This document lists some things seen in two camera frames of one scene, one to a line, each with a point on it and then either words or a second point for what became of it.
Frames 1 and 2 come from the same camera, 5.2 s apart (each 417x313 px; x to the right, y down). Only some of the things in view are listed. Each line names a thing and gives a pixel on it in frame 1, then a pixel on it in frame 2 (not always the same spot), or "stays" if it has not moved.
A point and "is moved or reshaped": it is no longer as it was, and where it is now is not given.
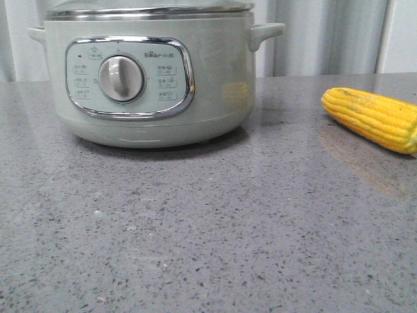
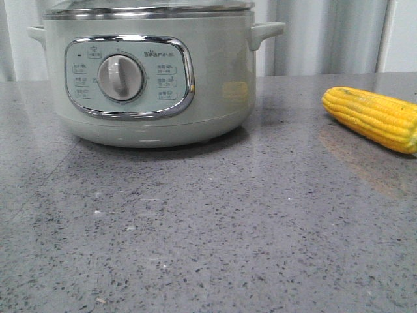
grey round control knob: [121, 78] stays
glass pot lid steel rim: [234, 11] is moved or reshaped
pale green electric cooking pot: [154, 81] stays
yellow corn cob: [389, 124] stays
